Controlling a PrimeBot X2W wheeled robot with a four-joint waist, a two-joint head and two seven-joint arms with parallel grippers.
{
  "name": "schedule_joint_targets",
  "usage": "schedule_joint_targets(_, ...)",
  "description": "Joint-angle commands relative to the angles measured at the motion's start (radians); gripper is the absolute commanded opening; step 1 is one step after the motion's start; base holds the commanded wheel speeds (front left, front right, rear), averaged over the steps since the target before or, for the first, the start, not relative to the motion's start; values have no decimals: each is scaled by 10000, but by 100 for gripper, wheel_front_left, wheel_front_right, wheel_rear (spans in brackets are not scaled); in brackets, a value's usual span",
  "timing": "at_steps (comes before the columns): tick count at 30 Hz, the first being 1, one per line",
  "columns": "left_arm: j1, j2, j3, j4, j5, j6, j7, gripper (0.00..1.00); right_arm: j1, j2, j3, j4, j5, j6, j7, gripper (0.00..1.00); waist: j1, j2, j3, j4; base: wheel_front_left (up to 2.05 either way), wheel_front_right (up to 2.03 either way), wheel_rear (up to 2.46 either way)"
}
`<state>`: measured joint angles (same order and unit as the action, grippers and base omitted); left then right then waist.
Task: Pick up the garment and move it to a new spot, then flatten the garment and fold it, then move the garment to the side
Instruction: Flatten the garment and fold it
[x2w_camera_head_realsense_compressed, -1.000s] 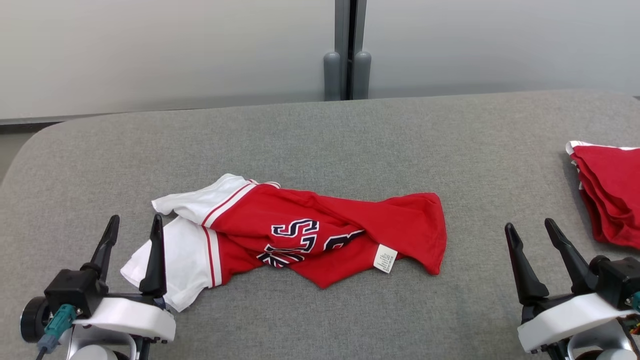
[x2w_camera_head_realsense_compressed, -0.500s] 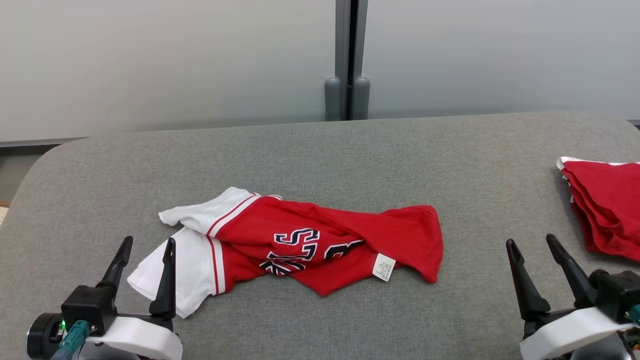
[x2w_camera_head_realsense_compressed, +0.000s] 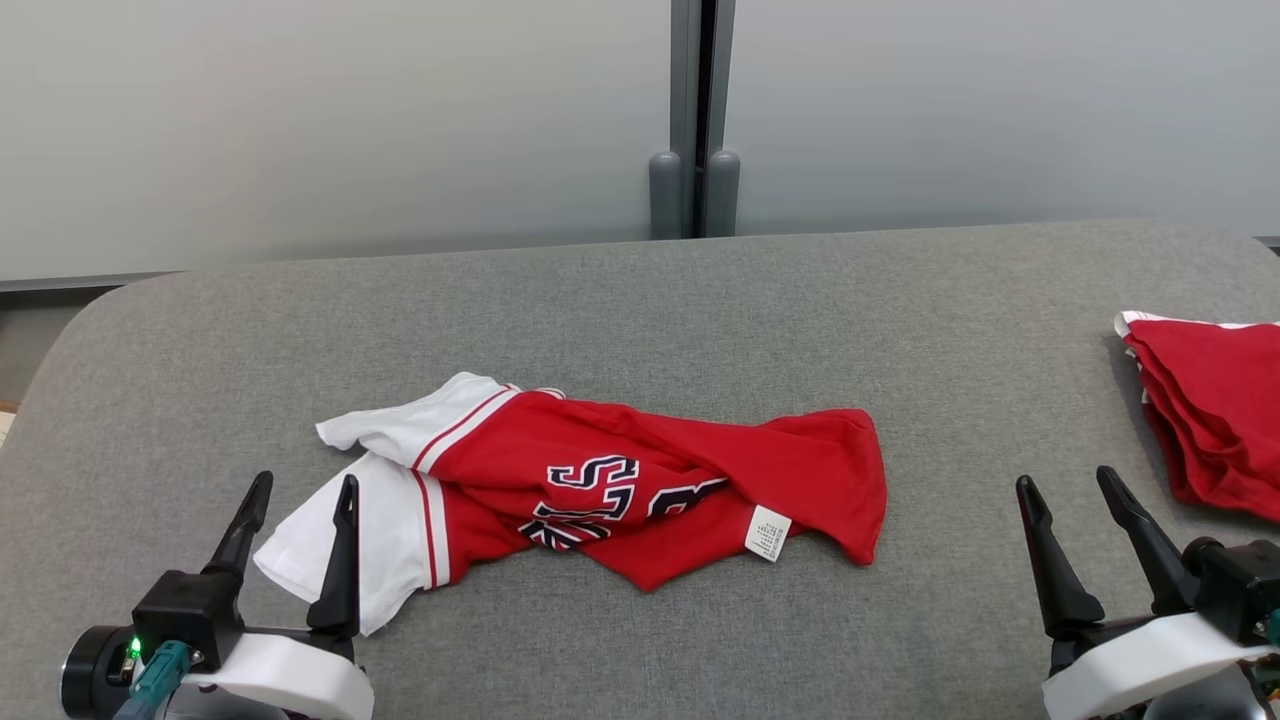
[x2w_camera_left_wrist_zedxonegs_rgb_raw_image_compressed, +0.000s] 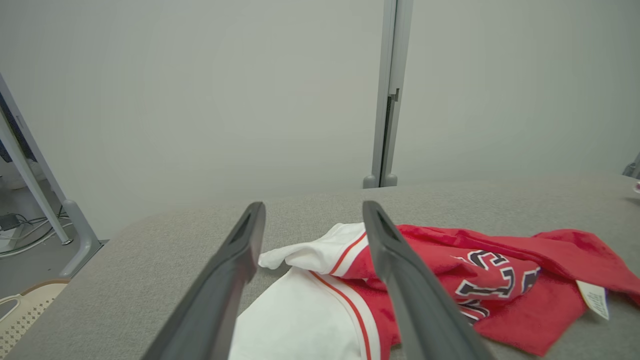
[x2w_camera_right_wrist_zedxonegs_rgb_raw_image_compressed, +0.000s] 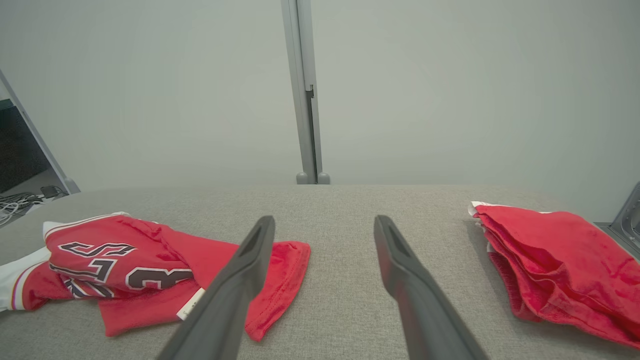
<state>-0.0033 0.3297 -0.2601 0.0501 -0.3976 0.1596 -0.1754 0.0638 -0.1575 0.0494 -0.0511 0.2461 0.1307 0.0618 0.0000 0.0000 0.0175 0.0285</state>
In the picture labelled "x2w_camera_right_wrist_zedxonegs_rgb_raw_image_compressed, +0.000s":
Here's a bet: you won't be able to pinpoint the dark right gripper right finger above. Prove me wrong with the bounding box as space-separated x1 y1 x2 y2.
373 214 489 360

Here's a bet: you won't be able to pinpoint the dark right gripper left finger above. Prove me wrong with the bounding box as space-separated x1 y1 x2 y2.
157 215 276 360

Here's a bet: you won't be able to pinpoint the red jersey number 23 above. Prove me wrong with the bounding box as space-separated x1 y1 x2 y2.
0 211 311 343

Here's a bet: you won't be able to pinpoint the grey washing machine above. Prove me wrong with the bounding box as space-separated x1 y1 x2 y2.
594 181 640 262

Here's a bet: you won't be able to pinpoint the tangled floor cables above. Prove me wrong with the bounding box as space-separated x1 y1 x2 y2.
0 185 67 227

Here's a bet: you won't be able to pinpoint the grey partition post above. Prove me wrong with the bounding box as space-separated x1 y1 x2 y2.
280 0 324 185

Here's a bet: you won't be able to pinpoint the grey slanted panel frame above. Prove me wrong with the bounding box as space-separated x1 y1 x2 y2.
0 69 81 195

